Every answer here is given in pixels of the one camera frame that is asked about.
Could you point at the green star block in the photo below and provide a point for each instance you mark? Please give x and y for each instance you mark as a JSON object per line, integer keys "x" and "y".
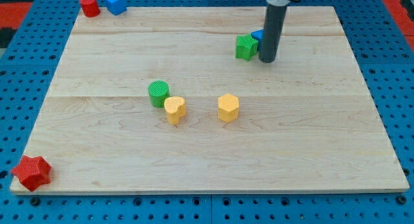
{"x": 246, "y": 47}

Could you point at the red star block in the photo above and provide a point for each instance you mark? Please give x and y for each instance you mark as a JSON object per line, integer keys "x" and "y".
{"x": 32, "y": 172}

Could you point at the yellow hexagon block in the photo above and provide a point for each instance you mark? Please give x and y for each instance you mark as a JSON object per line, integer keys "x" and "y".
{"x": 228, "y": 107}

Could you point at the yellow heart block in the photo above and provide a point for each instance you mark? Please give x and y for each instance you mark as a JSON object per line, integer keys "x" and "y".
{"x": 175, "y": 107}

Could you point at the green cylinder block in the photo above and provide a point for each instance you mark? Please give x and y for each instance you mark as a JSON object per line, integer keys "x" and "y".
{"x": 158, "y": 91}

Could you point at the light wooden board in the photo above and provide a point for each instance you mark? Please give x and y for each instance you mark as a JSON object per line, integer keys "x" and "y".
{"x": 307, "y": 123}

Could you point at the blue block behind pusher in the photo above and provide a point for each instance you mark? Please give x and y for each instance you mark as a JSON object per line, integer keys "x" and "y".
{"x": 258, "y": 36}

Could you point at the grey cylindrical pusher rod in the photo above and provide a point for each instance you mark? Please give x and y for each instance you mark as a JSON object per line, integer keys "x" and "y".
{"x": 273, "y": 25}

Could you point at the blue cube block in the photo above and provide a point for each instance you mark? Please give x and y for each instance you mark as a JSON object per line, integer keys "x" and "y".
{"x": 116, "y": 7}

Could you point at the red cylinder block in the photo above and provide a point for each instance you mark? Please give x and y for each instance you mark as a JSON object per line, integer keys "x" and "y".
{"x": 90, "y": 8}

